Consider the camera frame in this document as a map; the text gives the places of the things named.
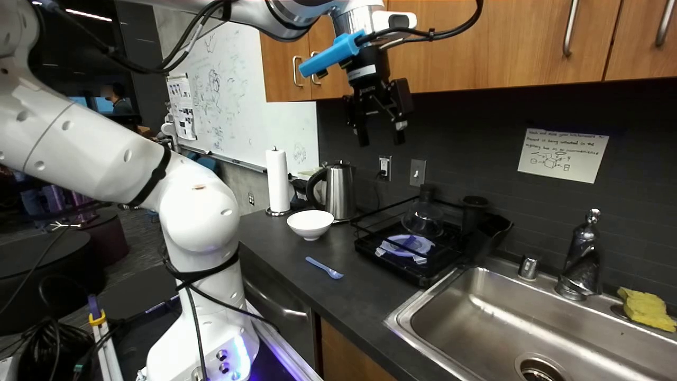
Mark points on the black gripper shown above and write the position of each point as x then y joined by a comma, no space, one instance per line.
374,93

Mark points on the blue plastic fork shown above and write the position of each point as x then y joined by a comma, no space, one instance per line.
333,273

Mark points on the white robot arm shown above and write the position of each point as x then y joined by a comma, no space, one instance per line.
51,137

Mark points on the white bowl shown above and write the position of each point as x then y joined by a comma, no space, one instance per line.
311,223

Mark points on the stainless steel electric kettle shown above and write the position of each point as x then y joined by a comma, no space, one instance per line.
340,188

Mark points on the wooden upper cabinets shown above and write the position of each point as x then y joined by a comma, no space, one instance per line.
529,42

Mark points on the white paper towel roll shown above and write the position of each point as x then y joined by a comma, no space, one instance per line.
278,181

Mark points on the black dish drying rack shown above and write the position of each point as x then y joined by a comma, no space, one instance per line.
461,234

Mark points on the blue plate in rack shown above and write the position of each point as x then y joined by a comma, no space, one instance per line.
406,246

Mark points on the white paper note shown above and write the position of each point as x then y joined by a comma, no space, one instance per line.
564,155

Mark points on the stainless steel sink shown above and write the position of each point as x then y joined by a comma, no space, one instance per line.
491,324

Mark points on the wooden lower cabinet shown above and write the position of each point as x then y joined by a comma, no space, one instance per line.
341,360

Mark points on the chrome faucet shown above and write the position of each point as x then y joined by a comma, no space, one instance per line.
583,261

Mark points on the yellow sponge cloth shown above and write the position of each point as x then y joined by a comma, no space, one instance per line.
649,310

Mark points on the wall power outlet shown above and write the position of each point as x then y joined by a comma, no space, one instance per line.
385,168

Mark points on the wall light switch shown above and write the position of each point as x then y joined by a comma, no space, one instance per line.
418,172

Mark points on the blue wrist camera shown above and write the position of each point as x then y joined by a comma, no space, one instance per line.
341,48

